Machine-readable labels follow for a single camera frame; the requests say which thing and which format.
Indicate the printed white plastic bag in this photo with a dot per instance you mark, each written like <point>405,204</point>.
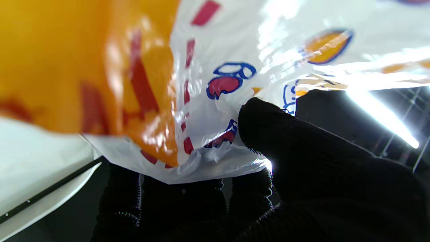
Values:
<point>100,67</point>

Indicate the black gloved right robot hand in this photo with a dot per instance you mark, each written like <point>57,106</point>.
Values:
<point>319,188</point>

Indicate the bright ceiling light tube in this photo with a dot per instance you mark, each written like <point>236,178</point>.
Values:
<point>383,116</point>

